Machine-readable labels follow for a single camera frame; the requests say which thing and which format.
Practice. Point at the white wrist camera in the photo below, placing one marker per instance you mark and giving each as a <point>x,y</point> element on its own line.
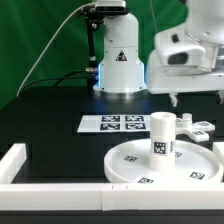
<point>176,48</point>

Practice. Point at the white cross-shaped table base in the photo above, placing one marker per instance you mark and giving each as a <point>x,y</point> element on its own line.
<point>197,131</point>

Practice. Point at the white round table top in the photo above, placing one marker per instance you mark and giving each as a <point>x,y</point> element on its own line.
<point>141,161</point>

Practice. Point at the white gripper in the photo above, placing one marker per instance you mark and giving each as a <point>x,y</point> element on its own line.
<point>162,79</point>

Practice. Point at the white left fence bar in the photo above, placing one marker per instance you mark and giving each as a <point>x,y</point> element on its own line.
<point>11,163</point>

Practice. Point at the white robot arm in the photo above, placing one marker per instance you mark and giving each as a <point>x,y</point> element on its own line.
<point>122,73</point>

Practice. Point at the white marker sheet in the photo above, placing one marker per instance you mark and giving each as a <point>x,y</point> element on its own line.
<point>114,123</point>

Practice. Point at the black camera stand pole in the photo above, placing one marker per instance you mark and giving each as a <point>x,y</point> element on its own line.
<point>93,21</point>

